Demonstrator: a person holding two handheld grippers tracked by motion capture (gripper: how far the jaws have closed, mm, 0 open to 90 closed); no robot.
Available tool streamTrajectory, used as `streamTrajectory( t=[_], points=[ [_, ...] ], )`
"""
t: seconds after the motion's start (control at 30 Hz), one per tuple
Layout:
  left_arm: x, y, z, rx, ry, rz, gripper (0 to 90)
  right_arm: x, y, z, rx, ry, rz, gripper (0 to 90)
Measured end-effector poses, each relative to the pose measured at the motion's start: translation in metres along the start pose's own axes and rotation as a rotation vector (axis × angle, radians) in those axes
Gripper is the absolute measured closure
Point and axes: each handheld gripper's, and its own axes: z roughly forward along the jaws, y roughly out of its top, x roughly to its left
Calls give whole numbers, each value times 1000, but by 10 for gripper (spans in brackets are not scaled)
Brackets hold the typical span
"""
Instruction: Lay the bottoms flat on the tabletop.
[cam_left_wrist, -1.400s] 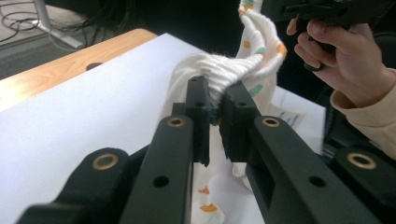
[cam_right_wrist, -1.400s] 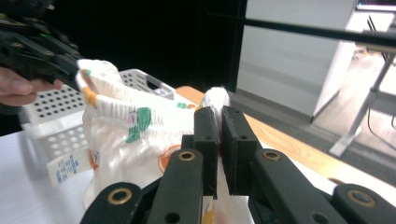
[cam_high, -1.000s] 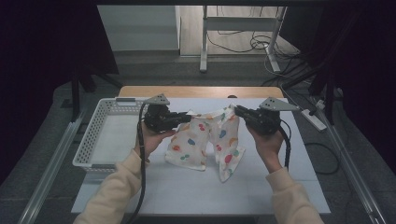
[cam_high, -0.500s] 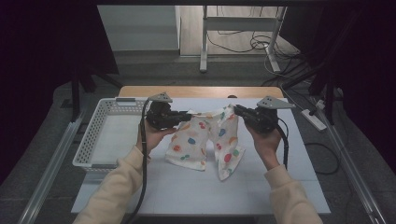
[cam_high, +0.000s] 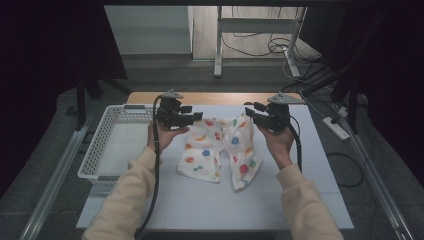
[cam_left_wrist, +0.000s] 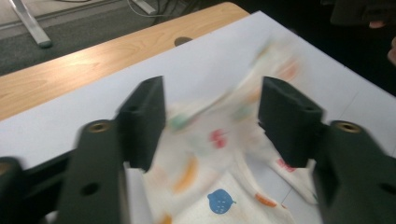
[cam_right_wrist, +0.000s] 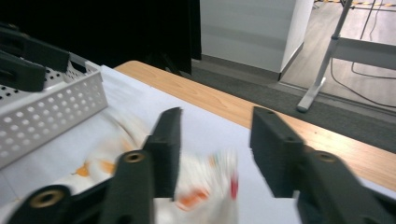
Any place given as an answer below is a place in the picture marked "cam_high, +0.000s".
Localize hand-held gripper black cable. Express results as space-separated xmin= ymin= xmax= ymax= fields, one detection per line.
xmin=134 ymin=94 xmax=164 ymax=239
xmin=288 ymin=114 xmax=304 ymax=174

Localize black floor cable loop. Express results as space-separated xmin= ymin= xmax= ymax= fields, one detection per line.
xmin=324 ymin=152 xmax=365 ymax=188

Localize white perforated plastic basket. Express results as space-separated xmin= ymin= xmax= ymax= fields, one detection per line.
xmin=77 ymin=103 xmax=163 ymax=186

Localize white metal desk frame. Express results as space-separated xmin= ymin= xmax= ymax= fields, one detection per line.
xmin=213 ymin=5 xmax=308 ymax=79

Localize black metal stand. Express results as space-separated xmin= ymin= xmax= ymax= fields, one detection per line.
xmin=301 ymin=66 xmax=361 ymax=135
xmin=74 ymin=71 xmax=133 ymax=132

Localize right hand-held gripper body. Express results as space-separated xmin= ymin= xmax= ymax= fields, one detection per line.
xmin=254 ymin=92 xmax=305 ymax=134

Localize aluminium floor rail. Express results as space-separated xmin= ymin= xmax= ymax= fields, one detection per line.
xmin=18 ymin=118 xmax=94 ymax=240
xmin=346 ymin=131 xmax=416 ymax=240

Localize white power strip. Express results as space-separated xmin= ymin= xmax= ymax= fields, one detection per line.
xmin=321 ymin=116 xmax=351 ymax=141

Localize left hand-held gripper black cable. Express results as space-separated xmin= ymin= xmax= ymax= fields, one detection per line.
xmin=134 ymin=94 xmax=164 ymax=239

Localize person's left hand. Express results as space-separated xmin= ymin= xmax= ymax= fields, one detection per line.
xmin=146 ymin=121 xmax=191 ymax=156

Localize person's right hand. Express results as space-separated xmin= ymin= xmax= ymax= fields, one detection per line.
xmin=258 ymin=124 xmax=295 ymax=171

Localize white fruit print baby pants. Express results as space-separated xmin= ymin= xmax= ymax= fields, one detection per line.
xmin=175 ymin=113 xmax=264 ymax=192

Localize tangle of floor cables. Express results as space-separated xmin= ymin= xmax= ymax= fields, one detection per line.
xmin=221 ymin=6 xmax=334 ymax=94

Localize right hand-held gripper black cable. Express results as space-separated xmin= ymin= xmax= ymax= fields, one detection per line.
xmin=288 ymin=114 xmax=304 ymax=174

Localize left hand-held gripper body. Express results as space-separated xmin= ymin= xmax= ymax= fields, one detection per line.
xmin=154 ymin=88 xmax=197 ymax=130

